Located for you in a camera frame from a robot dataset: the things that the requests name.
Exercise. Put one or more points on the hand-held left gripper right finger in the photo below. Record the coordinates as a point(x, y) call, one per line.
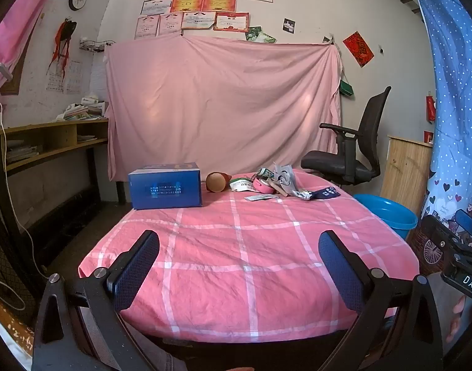
point(338, 266)

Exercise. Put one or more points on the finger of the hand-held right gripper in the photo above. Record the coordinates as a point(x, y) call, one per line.
point(469, 222)
point(436, 235)

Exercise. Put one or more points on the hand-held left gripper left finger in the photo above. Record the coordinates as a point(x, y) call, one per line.
point(137, 266)

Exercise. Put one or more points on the silver foil wrapper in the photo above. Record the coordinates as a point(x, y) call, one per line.
point(300, 194)

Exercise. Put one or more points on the blue cardboard box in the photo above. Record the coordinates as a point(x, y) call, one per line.
point(162, 189)

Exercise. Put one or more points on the small white packet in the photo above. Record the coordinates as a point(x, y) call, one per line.
point(261, 197)

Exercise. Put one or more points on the red paper cup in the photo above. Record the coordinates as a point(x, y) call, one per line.
point(216, 181)

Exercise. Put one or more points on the white green-edged packet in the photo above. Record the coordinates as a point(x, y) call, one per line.
point(241, 185)

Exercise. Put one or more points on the person's right hand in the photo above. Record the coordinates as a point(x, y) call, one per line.
point(458, 317)

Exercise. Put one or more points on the blue plastic basin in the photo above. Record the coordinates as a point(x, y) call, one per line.
point(386, 212)

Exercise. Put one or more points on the wooden cabinet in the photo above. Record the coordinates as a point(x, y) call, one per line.
point(406, 174)

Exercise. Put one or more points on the pink checkered blanket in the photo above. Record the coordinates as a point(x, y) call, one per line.
point(236, 262)

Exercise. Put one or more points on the black office chair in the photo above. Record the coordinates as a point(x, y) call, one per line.
point(369, 131)

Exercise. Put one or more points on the black mesh panel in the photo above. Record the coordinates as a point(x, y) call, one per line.
point(8, 266)

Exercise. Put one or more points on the small paper pile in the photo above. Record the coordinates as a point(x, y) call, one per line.
point(87, 138)

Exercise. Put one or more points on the blue polka dot curtain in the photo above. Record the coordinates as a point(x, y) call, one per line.
point(452, 85)

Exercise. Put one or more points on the wooden shelf desk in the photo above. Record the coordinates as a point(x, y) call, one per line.
point(50, 133)

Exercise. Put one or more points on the large paper pile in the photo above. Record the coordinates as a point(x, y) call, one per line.
point(23, 153)

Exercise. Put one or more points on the stack of books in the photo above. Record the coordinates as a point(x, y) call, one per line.
point(83, 110)

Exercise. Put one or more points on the pink hanging sheet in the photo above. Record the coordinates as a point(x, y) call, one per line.
point(220, 104)

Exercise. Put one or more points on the green landscape photo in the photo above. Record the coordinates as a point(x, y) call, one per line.
point(252, 33)
point(267, 38)

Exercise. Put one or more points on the red hanging ornament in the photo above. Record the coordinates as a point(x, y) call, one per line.
point(62, 36)

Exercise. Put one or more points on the small portrait photo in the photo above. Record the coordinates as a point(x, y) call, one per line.
point(289, 25)

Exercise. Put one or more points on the pink curtain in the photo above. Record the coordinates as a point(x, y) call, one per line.
point(23, 19)

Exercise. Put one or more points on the wall calendar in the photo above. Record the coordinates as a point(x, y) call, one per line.
point(67, 79)

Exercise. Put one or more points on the red paper wall decoration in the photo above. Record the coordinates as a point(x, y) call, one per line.
point(358, 49)

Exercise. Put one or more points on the group of wall certificates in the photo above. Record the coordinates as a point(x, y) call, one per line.
point(205, 7)

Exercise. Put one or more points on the round wall clock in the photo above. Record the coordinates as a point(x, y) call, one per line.
point(78, 0)

